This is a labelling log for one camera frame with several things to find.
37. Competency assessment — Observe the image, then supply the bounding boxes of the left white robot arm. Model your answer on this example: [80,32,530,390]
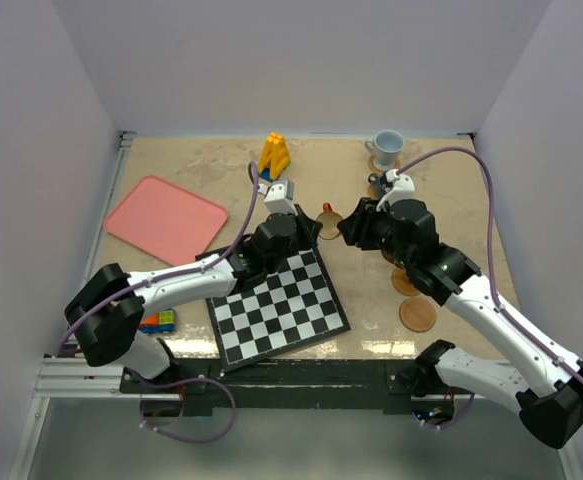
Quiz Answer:
[62,209,322,392]

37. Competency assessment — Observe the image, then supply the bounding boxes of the aluminium rail frame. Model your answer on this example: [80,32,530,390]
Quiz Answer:
[33,357,477,401]

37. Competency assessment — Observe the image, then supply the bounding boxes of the light blue cup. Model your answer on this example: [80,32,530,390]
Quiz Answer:
[364,130,405,171]

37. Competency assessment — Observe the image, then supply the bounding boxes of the light wooden coaster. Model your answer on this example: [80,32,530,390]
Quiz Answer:
[391,268,420,297]
[399,297,437,333]

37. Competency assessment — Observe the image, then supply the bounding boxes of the orange cup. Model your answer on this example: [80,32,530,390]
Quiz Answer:
[316,202,343,240]

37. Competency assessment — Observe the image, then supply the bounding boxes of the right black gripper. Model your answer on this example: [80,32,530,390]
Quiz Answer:
[337,197,414,268]

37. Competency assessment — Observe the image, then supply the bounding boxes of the yellow blue block structure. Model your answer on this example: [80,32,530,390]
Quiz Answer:
[258,132,291,181]

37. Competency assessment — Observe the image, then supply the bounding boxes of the pink plastic tray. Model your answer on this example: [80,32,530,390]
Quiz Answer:
[104,175,228,266]

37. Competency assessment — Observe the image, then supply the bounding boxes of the dark blue cup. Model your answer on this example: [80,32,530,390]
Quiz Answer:
[368,172,391,199]

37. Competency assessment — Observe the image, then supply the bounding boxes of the woven rattan coaster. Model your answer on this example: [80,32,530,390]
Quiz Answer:
[367,155,401,175]
[367,184,379,200]

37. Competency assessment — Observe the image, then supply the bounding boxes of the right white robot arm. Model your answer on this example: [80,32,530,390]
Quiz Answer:
[338,198,583,449]

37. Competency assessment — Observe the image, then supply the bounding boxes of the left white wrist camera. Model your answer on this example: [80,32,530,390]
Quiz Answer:
[264,178,298,215]

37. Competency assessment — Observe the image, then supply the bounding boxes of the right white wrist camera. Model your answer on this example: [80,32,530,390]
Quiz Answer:
[376,169,416,212]

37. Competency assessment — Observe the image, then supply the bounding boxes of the black white chessboard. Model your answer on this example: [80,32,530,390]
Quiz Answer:
[206,248,350,372]

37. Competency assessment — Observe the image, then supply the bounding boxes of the orange blue toy car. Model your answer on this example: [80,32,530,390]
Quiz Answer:
[138,309,177,334]

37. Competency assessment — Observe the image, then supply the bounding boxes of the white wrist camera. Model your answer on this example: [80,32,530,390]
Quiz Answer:
[376,169,416,212]
[264,178,298,215]

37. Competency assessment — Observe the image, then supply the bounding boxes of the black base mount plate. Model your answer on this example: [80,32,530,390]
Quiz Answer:
[120,357,475,421]

